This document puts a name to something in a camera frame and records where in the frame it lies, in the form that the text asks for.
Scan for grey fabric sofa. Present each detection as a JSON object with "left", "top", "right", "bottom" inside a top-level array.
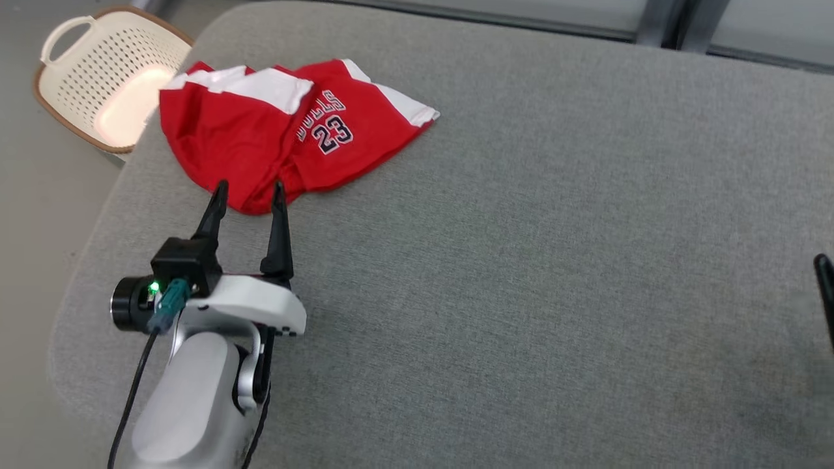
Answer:
[{"left": 47, "top": 0, "right": 834, "bottom": 469}]

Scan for red shorts with 23 print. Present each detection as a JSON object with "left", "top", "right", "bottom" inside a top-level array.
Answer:
[{"left": 158, "top": 59, "right": 440, "bottom": 216}]

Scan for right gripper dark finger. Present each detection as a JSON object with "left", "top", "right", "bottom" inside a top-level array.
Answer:
[{"left": 813, "top": 254, "right": 834, "bottom": 354}]

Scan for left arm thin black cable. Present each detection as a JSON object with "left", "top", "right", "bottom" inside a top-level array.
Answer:
[{"left": 240, "top": 326, "right": 276, "bottom": 469}]

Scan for left camera cable teal plug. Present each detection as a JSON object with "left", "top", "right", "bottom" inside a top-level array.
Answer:
[{"left": 107, "top": 279, "right": 192, "bottom": 469}]

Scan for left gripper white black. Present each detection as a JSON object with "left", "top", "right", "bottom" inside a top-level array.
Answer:
[{"left": 109, "top": 180, "right": 308, "bottom": 338}]

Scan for beige perforated laundry basket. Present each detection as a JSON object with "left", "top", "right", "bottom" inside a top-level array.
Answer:
[{"left": 33, "top": 7, "right": 195, "bottom": 156}]

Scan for grey window frame post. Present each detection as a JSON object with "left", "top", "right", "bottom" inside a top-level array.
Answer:
[{"left": 635, "top": 0, "right": 732, "bottom": 54}]

